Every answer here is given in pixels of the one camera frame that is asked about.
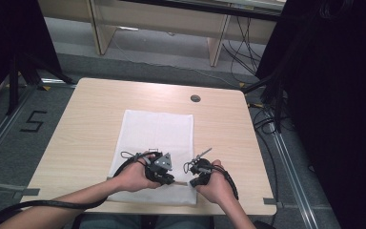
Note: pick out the light wooden background desk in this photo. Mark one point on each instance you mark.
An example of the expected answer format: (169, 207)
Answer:
(158, 19)

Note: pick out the black metal stand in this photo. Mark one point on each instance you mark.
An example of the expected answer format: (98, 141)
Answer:
(12, 82)
(278, 95)

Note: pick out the metal floor rail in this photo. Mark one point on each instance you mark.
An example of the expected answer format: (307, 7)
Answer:
(294, 181)
(3, 127)

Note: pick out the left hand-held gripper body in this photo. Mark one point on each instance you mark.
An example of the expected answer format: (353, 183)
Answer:
(155, 168)

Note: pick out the yellow tape piece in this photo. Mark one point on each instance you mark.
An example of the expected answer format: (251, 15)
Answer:
(46, 87)
(242, 85)

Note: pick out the person's right hand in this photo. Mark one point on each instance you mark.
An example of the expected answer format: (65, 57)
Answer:
(217, 186)

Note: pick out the person's left hand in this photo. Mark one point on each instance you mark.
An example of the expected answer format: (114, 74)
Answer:
(133, 178)

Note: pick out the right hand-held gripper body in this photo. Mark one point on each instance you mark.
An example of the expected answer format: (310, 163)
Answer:
(203, 170)

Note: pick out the black curtain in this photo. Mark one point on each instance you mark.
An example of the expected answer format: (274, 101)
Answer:
(336, 95)
(9, 38)

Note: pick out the person's legs in jeans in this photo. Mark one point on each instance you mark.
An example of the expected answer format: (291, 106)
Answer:
(120, 222)

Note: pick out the white towel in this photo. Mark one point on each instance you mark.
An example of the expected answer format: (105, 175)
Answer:
(157, 133)

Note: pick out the grey round table grommet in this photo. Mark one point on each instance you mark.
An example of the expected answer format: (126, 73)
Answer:
(195, 98)

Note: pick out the grey tape piece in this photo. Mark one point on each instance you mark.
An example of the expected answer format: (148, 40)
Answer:
(269, 201)
(27, 192)

